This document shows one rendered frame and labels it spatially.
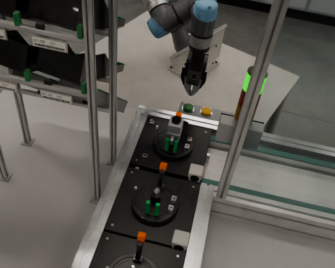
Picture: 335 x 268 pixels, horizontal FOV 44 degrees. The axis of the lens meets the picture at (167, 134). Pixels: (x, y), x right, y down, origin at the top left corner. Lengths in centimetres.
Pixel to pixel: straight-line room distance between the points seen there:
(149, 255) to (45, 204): 41
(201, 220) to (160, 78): 81
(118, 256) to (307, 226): 60
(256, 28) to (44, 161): 301
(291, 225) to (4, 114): 113
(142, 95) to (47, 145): 46
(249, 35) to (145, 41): 203
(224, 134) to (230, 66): 90
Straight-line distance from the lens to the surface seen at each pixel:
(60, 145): 156
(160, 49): 205
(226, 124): 112
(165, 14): 143
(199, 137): 145
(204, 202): 129
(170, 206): 120
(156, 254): 116
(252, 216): 136
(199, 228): 124
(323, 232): 141
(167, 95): 177
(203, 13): 132
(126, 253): 116
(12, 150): 157
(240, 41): 389
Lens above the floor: 199
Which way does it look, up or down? 45 degrees down
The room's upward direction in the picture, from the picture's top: 8 degrees clockwise
